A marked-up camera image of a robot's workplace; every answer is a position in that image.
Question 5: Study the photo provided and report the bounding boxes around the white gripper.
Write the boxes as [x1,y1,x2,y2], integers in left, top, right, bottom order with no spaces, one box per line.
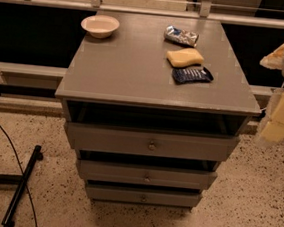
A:
[259,43,284,143]

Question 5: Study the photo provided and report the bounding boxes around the grey top drawer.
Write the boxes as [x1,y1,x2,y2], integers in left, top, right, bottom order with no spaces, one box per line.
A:
[64,122,239,162]

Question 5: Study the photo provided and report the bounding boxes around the grey drawer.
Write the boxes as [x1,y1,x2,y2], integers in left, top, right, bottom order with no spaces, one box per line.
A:
[77,160,217,190]
[85,184,201,208]
[64,122,239,162]

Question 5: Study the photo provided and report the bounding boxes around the grey wooden drawer cabinet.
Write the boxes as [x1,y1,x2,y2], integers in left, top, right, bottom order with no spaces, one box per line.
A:
[45,5,270,217]

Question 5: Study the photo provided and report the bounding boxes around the grey middle drawer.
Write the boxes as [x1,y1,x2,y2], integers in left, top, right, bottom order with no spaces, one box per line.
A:
[77,160,217,190]

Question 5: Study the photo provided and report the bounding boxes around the grey bottom drawer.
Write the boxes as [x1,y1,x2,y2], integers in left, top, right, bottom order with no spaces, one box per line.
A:
[85,184,201,208]

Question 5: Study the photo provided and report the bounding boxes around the yellow sponge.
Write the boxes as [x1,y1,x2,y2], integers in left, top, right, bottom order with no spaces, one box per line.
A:
[166,48,204,68]

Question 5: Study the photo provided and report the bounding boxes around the dark blue snack packet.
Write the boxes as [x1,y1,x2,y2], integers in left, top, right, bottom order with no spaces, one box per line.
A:
[172,67,214,84]

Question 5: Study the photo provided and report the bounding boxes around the silver foil snack bag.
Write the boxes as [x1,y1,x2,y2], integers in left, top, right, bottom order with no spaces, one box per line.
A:
[164,25,199,47]

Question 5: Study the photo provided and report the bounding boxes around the white ceramic bowl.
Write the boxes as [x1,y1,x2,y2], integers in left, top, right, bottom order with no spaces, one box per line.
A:
[81,15,120,39]

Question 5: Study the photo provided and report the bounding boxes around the black metal stand base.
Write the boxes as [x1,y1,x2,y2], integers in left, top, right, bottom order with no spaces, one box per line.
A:
[0,145,43,227]

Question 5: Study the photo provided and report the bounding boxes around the metal railing frame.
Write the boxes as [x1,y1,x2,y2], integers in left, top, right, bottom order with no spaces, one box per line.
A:
[0,0,284,97]

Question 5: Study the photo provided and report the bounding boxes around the black floor cable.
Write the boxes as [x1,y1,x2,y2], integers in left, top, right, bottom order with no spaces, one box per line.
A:
[0,113,50,227]

